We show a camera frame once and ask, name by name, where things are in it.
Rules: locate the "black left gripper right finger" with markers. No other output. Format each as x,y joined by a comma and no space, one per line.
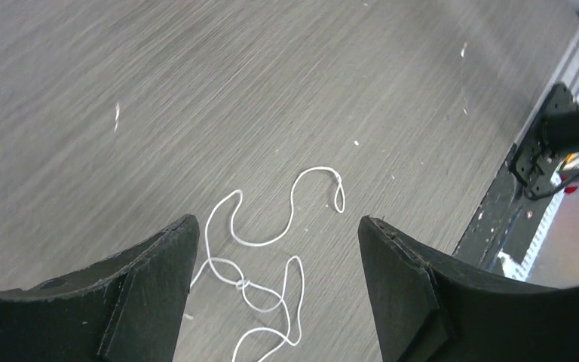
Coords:
429,306

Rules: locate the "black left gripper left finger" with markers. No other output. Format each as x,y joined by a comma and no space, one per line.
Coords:
127,307

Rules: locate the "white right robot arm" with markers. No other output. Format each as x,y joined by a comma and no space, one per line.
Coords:
553,134

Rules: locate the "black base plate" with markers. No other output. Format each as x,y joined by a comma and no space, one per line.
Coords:
507,230

